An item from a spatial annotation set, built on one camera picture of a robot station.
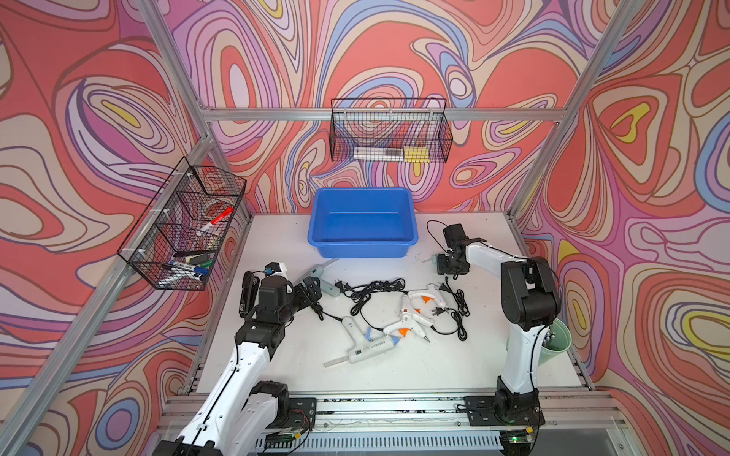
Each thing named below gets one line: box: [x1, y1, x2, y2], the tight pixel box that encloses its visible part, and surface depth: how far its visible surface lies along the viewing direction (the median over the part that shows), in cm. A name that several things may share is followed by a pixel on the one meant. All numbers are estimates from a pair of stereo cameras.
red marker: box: [199, 206, 235, 233], surface depth 78 cm
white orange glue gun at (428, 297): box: [407, 292, 447, 311], surface depth 95 cm
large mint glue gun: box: [320, 278, 342, 298], surface depth 98 cm
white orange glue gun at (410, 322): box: [383, 312, 433, 343], surface depth 88 cm
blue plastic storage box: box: [307, 187, 420, 260], surface depth 113 cm
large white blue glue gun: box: [323, 316, 401, 368], surface depth 84 cm
